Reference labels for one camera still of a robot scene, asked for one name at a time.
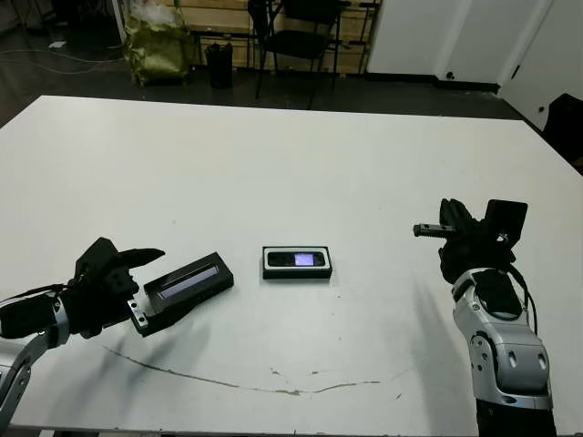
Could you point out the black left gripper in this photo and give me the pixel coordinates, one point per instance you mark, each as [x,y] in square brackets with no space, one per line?
[100,305]

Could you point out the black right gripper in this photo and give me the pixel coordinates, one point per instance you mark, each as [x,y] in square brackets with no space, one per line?
[469,248]

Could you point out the black box lid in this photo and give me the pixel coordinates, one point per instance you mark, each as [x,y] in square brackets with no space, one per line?
[200,291]

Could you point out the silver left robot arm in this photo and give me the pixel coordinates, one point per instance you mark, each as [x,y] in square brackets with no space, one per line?
[23,314]

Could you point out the black box with white insert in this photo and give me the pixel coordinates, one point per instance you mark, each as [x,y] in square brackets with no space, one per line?
[296,274]

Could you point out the black padded chair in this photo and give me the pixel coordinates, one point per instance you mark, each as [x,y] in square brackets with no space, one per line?
[567,129]

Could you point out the white door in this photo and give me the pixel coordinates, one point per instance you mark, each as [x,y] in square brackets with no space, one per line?
[555,45]

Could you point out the black mesh office chair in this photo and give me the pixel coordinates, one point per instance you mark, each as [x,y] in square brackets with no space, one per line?
[296,41]

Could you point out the small black bin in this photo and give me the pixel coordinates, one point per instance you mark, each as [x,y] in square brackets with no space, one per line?
[219,68]

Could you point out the yellow-green sack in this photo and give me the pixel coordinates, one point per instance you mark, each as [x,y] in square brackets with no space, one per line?
[157,54]

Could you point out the white paper sheet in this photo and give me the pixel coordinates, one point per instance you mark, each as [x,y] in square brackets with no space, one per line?
[57,44]

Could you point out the black folding chair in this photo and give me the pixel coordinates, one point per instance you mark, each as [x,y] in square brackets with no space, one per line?
[257,18]

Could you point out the clear plastic bag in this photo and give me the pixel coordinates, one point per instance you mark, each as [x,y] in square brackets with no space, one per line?
[155,11]

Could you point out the stacked wooden crates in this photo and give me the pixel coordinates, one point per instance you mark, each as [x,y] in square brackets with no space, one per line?
[214,18]

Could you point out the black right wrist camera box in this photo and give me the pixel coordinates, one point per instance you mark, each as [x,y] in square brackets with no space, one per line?
[505,218]

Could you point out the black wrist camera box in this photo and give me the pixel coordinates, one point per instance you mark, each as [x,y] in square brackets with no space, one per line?
[505,218]
[98,257]

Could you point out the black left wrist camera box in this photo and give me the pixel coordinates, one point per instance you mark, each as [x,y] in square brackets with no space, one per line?
[98,257]

